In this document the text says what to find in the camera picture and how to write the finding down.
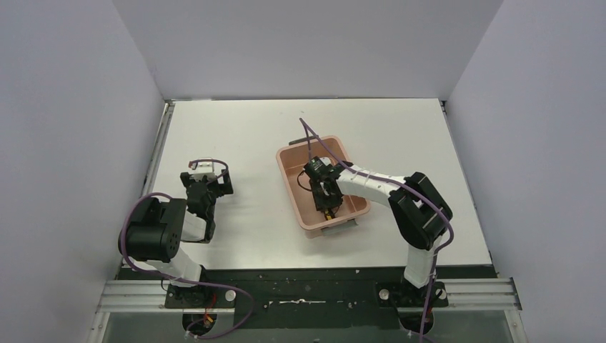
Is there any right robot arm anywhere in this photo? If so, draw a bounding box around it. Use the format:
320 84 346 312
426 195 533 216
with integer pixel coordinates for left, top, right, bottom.
302 156 452 307

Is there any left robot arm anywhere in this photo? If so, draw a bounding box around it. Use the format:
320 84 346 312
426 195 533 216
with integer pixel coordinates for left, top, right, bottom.
118 163 234 307

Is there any pink plastic bin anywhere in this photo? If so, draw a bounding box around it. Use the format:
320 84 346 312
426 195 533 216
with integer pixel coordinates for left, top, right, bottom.
276 136 371 239

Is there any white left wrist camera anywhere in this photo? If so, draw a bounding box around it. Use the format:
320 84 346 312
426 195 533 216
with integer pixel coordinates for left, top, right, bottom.
189 159 216 180

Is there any aluminium left side rail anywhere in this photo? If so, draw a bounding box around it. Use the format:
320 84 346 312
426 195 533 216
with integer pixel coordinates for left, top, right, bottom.
141 100 175 196

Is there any aluminium front rail frame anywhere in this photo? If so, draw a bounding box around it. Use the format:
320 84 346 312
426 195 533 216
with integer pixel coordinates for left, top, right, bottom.
88 271 528 342

